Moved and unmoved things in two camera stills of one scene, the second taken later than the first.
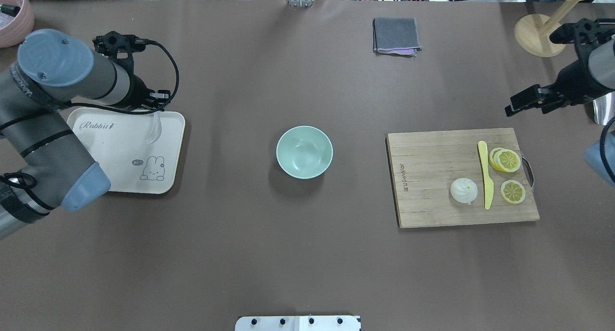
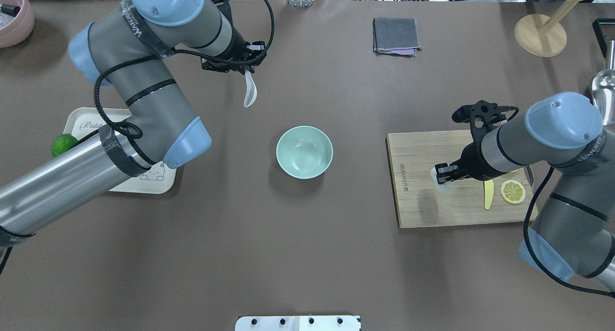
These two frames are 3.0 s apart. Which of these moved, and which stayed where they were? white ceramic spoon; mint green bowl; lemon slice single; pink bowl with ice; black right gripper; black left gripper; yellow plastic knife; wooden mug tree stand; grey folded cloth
Moved: white ceramic spoon; black right gripper; black left gripper
Stayed: lemon slice single; yellow plastic knife; mint green bowl; pink bowl with ice; grey folded cloth; wooden mug tree stand
